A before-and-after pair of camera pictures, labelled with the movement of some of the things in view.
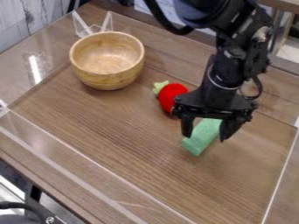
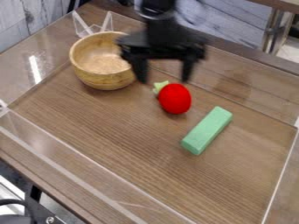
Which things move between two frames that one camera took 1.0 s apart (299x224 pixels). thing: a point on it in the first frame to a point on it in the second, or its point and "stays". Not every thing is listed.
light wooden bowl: (107, 59) stays
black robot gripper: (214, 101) to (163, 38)
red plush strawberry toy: (166, 92) stays
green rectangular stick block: (205, 132) stays
